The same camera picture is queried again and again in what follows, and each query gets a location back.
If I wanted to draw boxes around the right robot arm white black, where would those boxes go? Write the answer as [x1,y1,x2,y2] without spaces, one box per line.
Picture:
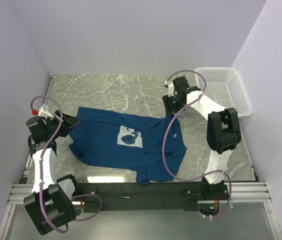
[162,76,242,200]

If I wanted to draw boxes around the aluminium frame rail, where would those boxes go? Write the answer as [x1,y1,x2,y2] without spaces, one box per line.
[0,74,282,240]

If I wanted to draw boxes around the white perforated plastic basket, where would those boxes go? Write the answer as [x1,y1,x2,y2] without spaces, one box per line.
[195,67,253,118]

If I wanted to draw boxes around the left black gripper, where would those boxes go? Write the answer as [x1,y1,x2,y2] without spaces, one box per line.
[45,110,81,139]

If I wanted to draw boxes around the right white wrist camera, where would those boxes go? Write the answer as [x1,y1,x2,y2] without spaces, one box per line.
[164,80,175,97]

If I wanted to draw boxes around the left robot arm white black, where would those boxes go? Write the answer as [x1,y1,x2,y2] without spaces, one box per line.
[23,110,82,235]

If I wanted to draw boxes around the blue t-shirt with print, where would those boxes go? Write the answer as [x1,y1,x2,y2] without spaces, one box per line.
[69,107,187,186]

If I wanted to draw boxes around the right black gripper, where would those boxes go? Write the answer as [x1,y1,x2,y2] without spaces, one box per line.
[161,92,186,117]

